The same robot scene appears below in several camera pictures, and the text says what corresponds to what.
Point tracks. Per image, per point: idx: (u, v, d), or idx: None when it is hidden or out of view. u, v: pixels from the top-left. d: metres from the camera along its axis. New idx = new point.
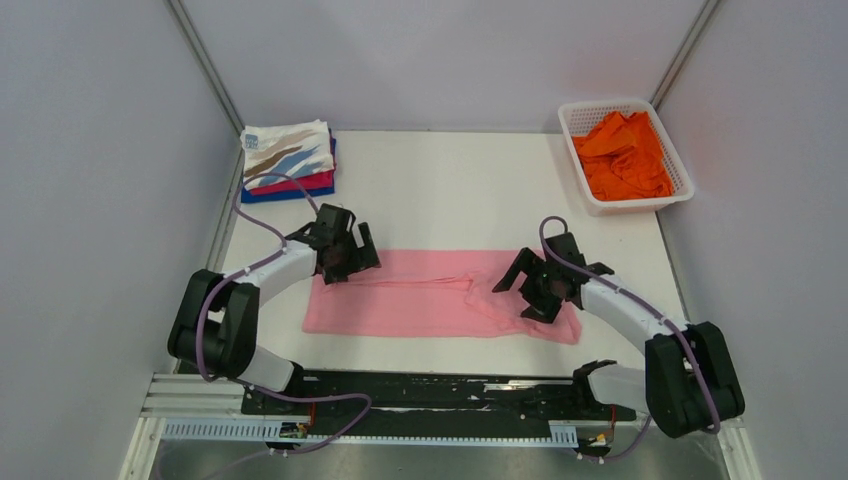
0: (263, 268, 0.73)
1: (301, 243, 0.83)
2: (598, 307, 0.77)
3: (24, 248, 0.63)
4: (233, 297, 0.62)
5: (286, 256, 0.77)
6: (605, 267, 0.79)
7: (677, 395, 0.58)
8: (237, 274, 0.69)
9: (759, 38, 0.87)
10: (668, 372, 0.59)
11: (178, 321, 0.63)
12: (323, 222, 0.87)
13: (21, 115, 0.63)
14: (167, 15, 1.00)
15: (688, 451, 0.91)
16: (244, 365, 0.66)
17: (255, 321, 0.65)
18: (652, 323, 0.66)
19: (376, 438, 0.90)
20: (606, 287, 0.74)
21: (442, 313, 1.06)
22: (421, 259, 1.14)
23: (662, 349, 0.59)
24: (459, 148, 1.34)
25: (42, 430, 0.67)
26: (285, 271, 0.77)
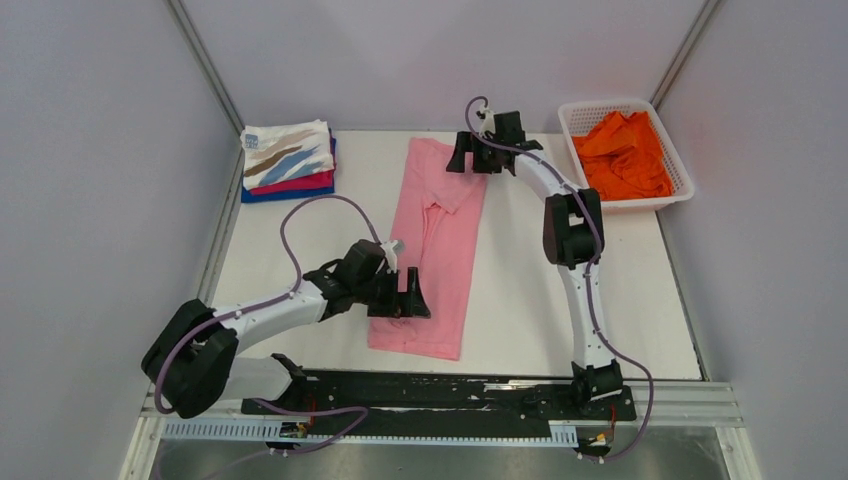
0: (257, 313, 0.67)
1: (316, 286, 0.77)
2: (525, 175, 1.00)
3: (23, 249, 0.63)
4: (210, 342, 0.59)
5: (290, 301, 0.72)
6: (537, 145, 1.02)
7: (562, 236, 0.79)
8: (224, 316, 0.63)
9: (760, 37, 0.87)
10: (557, 220, 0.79)
11: (161, 345, 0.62)
12: (348, 263, 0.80)
13: (20, 117, 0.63)
14: (167, 16, 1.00)
15: (688, 451, 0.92)
16: (205, 405, 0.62)
17: (225, 371, 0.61)
18: (556, 187, 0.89)
19: (375, 438, 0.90)
20: (532, 161, 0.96)
21: (457, 251, 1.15)
22: (412, 221, 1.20)
23: (554, 203, 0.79)
24: (448, 144, 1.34)
25: (42, 430, 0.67)
26: (283, 317, 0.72)
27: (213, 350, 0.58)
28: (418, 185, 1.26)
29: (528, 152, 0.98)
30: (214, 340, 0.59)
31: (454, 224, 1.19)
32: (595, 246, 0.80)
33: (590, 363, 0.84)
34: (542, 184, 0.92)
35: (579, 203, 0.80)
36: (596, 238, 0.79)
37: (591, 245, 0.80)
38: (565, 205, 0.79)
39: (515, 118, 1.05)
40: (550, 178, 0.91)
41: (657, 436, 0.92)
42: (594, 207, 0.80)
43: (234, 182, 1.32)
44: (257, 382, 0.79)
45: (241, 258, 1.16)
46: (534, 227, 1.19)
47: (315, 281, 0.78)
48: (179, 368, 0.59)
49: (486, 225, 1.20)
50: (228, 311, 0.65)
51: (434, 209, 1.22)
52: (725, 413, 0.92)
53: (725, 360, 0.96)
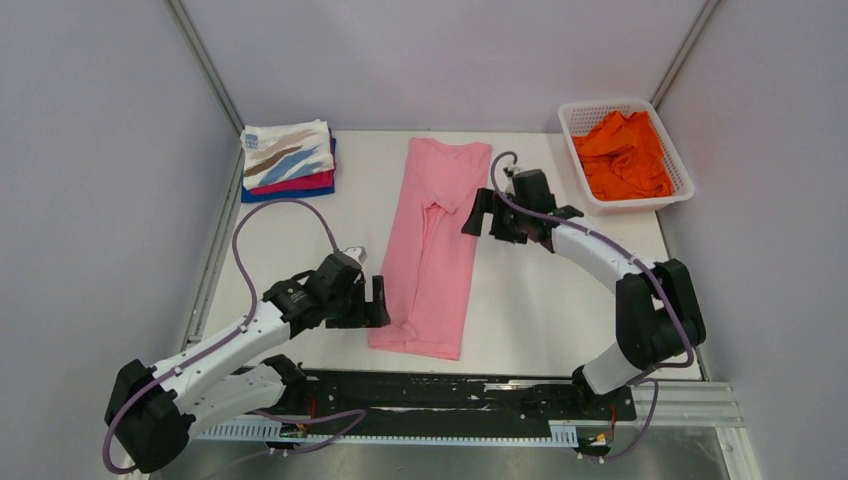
0: (203, 362, 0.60)
1: (277, 306, 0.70)
2: (568, 254, 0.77)
3: (24, 249, 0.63)
4: (151, 408, 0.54)
5: (244, 336, 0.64)
6: (575, 210, 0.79)
7: (644, 328, 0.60)
8: (163, 377, 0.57)
9: (760, 37, 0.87)
10: (632, 306, 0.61)
11: (108, 406, 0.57)
12: (322, 274, 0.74)
13: (22, 116, 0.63)
14: (167, 16, 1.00)
15: (688, 451, 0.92)
16: (170, 456, 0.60)
17: (179, 426, 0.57)
18: (622, 264, 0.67)
19: (374, 438, 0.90)
20: (576, 230, 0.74)
21: (458, 251, 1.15)
22: (412, 222, 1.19)
23: (627, 285, 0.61)
24: (448, 144, 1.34)
25: (42, 430, 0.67)
26: (240, 356, 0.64)
27: (154, 417, 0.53)
28: (418, 184, 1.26)
29: (569, 221, 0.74)
30: (154, 406, 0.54)
31: (454, 224, 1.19)
32: (685, 343, 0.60)
33: (605, 391, 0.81)
34: (602, 263, 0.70)
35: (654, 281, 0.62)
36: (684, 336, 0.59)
37: (681, 343, 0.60)
38: (643, 286, 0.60)
39: (540, 179, 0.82)
40: (609, 251, 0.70)
41: (657, 436, 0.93)
42: (676, 288, 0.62)
43: (234, 182, 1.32)
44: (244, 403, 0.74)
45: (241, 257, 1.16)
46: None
47: (278, 299, 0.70)
48: (126, 433, 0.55)
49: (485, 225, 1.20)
50: (167, 370, 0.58)
51: (434, 209, 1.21)
52: (725, 413, 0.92)
53: (725, 359, 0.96)
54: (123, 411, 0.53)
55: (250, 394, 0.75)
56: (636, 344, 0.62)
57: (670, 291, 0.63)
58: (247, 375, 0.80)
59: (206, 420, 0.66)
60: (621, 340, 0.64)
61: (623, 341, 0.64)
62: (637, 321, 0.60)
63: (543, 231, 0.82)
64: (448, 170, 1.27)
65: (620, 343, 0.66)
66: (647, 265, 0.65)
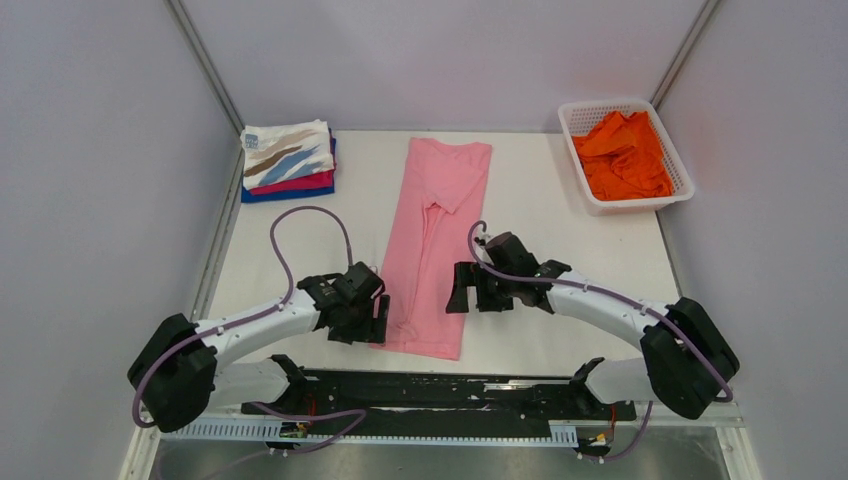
0: (242, 329, 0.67)
1: (309, 296, 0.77)
2: (569, 309, 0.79)
3: (24, 248, 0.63)
4: (190, 360, 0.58)
5: (279, 314, 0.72)
6: (560, 264, 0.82)
7: (683, 379, 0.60)
8: (207, 332, 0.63)
9: (760, 37, 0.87)
10: (666, 361, 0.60)
11: (140, 358, 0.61)
12: (349, 279, 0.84)
13: (21, 115, 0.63)
14: (166, 16, 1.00)
15: (689, 451, 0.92)
16: (185, 420, 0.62)
17: (205, 388, 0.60)
18: (634, 314, 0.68)
19: (373, 438, 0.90)
20: (572, 287, 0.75)
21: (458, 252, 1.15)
22: (412, 222, 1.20)
23: (654, 342, 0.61)
24: (448, 145, 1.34)
25: (42, 430, 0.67)
26: (272, 330, 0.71)
27: (193, 369, 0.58)
28: (418, 184, 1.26)
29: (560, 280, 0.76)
30: (194, 358, 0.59)
31: (454, 225, 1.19)
32: (723, 380, 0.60)
33: (610, 401, 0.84)
34: (612, 317, 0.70)
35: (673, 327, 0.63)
36: (720, 377, 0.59)
37: (719, 382, 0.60)
38: (669, 338, 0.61)
39: (516, 243, 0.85)
40: (616, 302, 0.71)
41: (657, 436, 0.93)
42: (695, 327, 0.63)
43: (234, 182, 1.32)
44: (249, 389, 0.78)
45: (241, 257, 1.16)
46: (535, 227, 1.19)
47: (311, 289, 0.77)
48: (154, 383, 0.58)
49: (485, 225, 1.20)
50: (210, 328, 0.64)
51: (434, 209, 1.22)
52: (725, 413, 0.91)
53: None
54: (162, 358, 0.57)
55: (260, 380, 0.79)
56: (679, 395, 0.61)
57: (692, 332, 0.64)
58: (261, 362, 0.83)
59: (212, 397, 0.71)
60: (661, 393, 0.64)
61: (664, 394, 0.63)
62: (673, 374, 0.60)
63: (537, 293, 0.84)
64: (448, 171, 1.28)
65: (659, 397, 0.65)
66: (661, 313, 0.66)
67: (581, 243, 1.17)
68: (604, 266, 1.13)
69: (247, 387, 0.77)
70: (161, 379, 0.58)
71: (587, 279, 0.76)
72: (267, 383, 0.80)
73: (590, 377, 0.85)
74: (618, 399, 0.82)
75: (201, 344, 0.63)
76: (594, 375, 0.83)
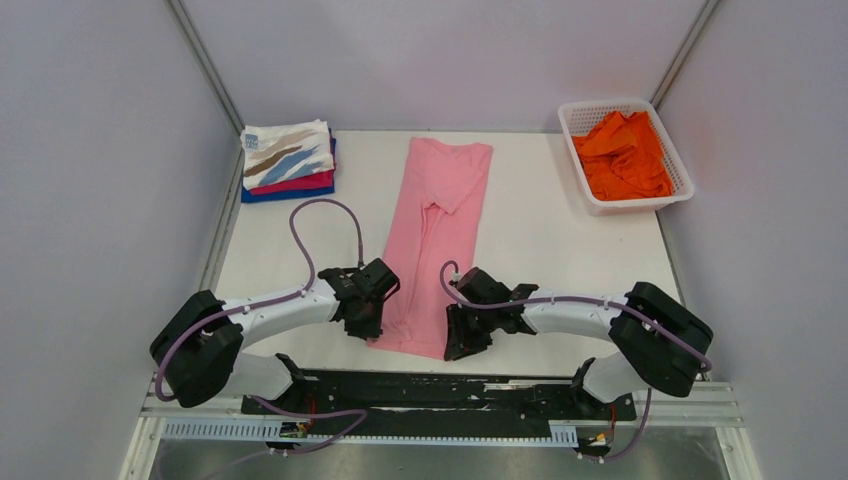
0: (266, 309, 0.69)
1: (329, 286, 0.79)
2: (549, 326, 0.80)
3: (24, 248, 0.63)
4: (215, 336, 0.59)
5: (302, 299, 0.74)
6: (530, 287, 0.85)
7: (662, 362, 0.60)
8: (233, 310, 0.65)
9: (760, 37, 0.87)
10: (640, 351, 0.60)
11: (166, 330, 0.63)
12: (368, 273, 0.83)
13: (21, 115, 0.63)
14: (167, 17, 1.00)
15: (688, 451, 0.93)
16: (205, 398, 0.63)
17: (227, 367, 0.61)
18: (599, 311, 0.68)
19: (374, 438, 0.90)
20: (543, 304, 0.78)
21: (457, 252, 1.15)
22: (411, 222, 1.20)
23: (623, 335, 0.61)
24: (449, 145, 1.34)
25: (42, 429, 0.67)
26: (294, 315, 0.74)
27: (217, 344, 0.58)
28: (418, 184, 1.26)
29: (534, 298, 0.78)
30: (219, 333, 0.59)
31: (453, 225, 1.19)
32: (699, 353, 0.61)
33: (609, 400, 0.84)
34: (582, 318, 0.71)
35: (635, 312, 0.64)
36: (694, 350, 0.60)
37: (696, 354, 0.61)
38: (637, 325, 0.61)
39: (485, 276, 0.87)
40: (584, 305, 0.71)
41: (657, 436, 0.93)
42: (656, 307, 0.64)
43: (234, 182, 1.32)
44: (257, 382, 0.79)
45: (241, 257, 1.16)
46: (534, 226, 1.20)
47: (331, 279, 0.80)
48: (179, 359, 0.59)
49: (485, 226, 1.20)
50: (237, 306, 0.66)
51: (433, 209, 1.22)
52: (724, 413, 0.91)
53: (725, 359, 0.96)
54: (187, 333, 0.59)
55: (269, 372, 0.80)
56: (664, 377, 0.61)
57: (656, 312, 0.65)
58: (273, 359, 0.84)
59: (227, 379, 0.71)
60: (646, 380, 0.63)
61: (649, 380, 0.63)
62: (652, 359, 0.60)
63: (516, 321, 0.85)
64: (448, 171, 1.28)
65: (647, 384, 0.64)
66: (622, 303, 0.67)
67: (581, 243, 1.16)
68: (604, 266, 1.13)
69: (258, 377, 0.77)
70: (185, 355, 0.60)
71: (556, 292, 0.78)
72: (273, 376, 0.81)
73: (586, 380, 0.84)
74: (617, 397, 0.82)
75: (227, 320, 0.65)
76: (590, 377, 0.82)
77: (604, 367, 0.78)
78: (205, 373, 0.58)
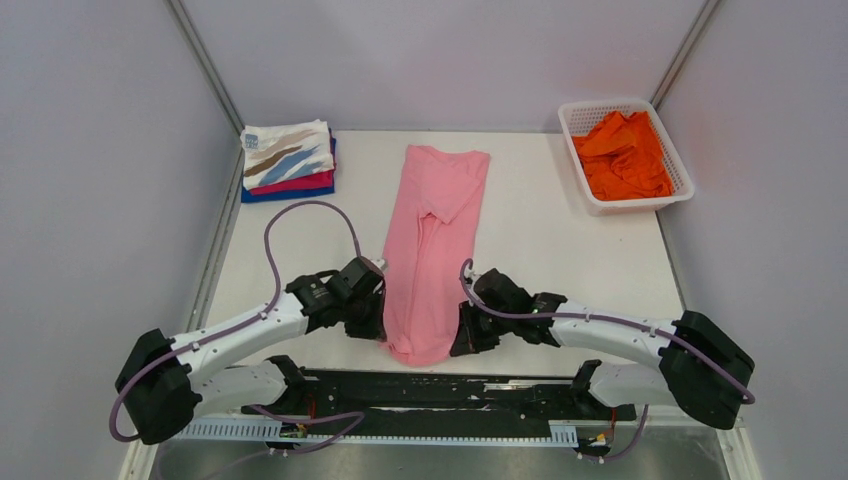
0: (219, 342, 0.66)
1: (297, 300, 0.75)
2: (575, 341, 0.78)
3: (25, 247, 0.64)
4: (164, 380, 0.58)
5: (262, 323, 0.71)
6: (557, 297, 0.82)
7: (708, 394, 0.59)
8: (181, 350, 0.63)
9: (761, 37, 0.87)
10: (690, 383, 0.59)
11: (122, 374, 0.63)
12: (346, 276, 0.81)
13: (22, 114, 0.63)
14: (167, 16, 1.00)
15: (688, 451, 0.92)
16: (172, 434, 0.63)
17: (184, 405, 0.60)
18: (645, 339, 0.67)
19: (374, 438, 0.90)
20: (574, 320, 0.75)
21: (453, 261, 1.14)
22: (406, 231, 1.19)
23: (674, 369, 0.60)
24: (447, 153, 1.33)
25: (43, 428, 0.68)
26: (256, 340, 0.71)
27: (165, 387, 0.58)
28: (415, 192, 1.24)
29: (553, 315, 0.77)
30: (169, 376, 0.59)
31: (450, 233, 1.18)
32: (743, 386, 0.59)
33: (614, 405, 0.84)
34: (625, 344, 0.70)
35: (683, 342, 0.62)
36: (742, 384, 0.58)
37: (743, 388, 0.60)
38: (685, 358, 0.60)
39: (507, 281, 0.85)
40: (624, 328, 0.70)
41: (657, 436, 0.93)
42: (704, 338, 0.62)
43: (234, 182, 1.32)
44: (243, 396, 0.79)
45: (240, 257, 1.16)
46: (534, 228, 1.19)
47: (301, 293, 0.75)
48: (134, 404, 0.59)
49: (481, 235, 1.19)
50: (185, 344, 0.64)
51: (429, 219, 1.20)
52: None
53: None
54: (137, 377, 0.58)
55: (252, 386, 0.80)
56: (708, 410, 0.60)
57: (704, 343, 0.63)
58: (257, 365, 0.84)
59: (199, 409, 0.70)
60: (687, 411, 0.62)
61: (693, 413, 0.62)
62: (699, 390, 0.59)
63: (541, 332, 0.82)
64: (445, 179, 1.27)
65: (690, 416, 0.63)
66: (670, 332, 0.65)
67: (581, 243, 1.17)
68: (604, 266, 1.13)
69: (241, 391, 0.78)
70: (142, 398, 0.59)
71: (587, 308, 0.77)
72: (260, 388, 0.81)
73: (592, 384, 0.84)
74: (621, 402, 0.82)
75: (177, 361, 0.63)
76: (597, 382, 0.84)
77: (622, 377, 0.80)
78: (160, 415, 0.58)
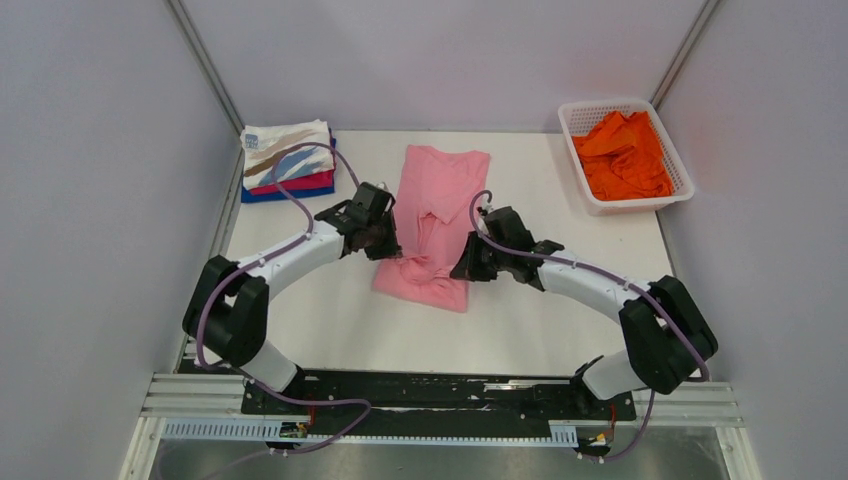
0: (281, 259, 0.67)
1: (329, 225, 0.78)
2: (559, 287, 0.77)
3: (24, 249, 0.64)
4: (242, 292, 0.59)
5: (310, 242, 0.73)
6: (556, 244, 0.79)
7: (660, 353, 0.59)
8: (250, 266, 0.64)
9: (761, 36, 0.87)
10: (645, 336, 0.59)
11: (191, 303, 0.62)
12: (359, 202, 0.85)
13: (21, 116, 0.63)
14: (167, 17, 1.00)
15: (688, 450, 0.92)
16: (253, 353, 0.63)
17: (263, 315, 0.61)
18: (617, 290, 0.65)
19: (375, 438, 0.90)
20: (562, 264, 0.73)
21: (452, 262, 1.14)
22: (406, 232, 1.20)
23: (632, 317, 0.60)
24: (446, 153, 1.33)
25: (43, 429, 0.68)
26: (306, 259, 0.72)
27: (248, 297, 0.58)
28: (415, 193, 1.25)
29: (552, 257, 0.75)
30: (247, 287, 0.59)
31: (448, 233, 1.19)
32: (698, 359, 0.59)
33: (606, 396, 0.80)
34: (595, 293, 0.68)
35: (654, 301, 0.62)
36: (700, 358, 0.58)
37: (694, 359, 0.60)
38: (648, 311, 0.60)
39: (515, 218, 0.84)
40: (603, 279, 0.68)
41: (657, 436, 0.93)
42: (675, 303, 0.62)
43: (234, 183, 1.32)
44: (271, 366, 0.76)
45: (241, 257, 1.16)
46: (533, 227, 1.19)
47: (329, 220, 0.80)
48: (216, 326, 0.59)
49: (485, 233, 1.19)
50: (251, 260, 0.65)
51: (429, 219, 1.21)
52: (725, 413, 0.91)
53: (725, 359, 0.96)
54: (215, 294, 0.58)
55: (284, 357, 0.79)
56: (653, 369, 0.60)
57: (673, 311, 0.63)
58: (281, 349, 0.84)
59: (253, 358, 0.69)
60: (635, 367, 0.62)
61: (639, 369, 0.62)
62: (648, 346, 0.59)
63: (530, 270, 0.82)
64: (445, 180, 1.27)
65: (635, 373, 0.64)
66: (643, 288, 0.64)
67: (582, 244, 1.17)
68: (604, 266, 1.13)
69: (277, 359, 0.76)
70: (219, 320, 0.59)
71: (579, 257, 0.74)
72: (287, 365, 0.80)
73: (588, 371, 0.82)
74: (612, 393, 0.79)
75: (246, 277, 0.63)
76: (591, 368, 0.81)
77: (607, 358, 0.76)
78: (245, 326, 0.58)
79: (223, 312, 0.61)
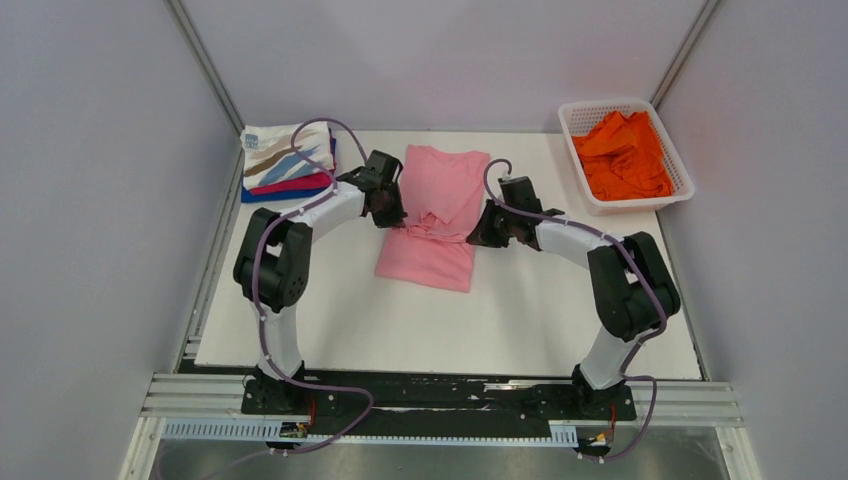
0: (317, 209, 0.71)
1: (351, 185, 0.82)
2: (554, 246, 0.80)
3: (23, 251, 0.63)
4: (289, 235, 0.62)
5: (337, 198, 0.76)
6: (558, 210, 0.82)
7: (617, 292, 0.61)
8: (292, 215, 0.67)
9: (761, 36, 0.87)
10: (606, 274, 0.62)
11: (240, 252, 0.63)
12: (372, 168, 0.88)
13: (21, 117, 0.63)
14: (167, 17, 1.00)
15: (689, 451, 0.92)
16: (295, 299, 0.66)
17: (306, 261, 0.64)
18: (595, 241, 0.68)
19: (374, 438, 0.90)
20: (557, 223, 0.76)
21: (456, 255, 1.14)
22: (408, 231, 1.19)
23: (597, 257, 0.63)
24: (446, 152, 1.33)
25: (41, 430, 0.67)
26: (335, 212, 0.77)
27: (296, 240, 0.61)
28: (414, 194, 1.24)
29: (553, 217, 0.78)
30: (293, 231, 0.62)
31: (448, 232, 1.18)
32: (660, 309, 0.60)
33: (601, 387, 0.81)
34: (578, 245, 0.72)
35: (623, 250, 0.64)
36: (658, 304, 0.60)
37: (654, 308, 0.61)
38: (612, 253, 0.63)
39: (527, 186, 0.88)
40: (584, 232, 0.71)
41: (657, 436, 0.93)
42: (644, 256, 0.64)
43: (234, 182, 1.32)
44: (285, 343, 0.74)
45: None
46: None
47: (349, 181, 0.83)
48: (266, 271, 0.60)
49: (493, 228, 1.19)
50: (292, 210, 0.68)
51: (429, 219, 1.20)
52: (725, 413, 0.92)
53: (725, 360, 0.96)
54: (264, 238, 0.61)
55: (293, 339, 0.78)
56: (611, 310, 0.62)
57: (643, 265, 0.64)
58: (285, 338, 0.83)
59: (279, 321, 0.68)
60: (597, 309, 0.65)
61: (602, 313, 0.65)
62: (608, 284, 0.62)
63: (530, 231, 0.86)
64: (445, 179, 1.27)
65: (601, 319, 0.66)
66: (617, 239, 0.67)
67: None
68: None
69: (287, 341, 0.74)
70: (269, 266, 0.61)
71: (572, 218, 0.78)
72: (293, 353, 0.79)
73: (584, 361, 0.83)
74: (607, 381, 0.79)
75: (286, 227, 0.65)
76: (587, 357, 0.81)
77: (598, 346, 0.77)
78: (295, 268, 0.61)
79: (271, 259, 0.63)
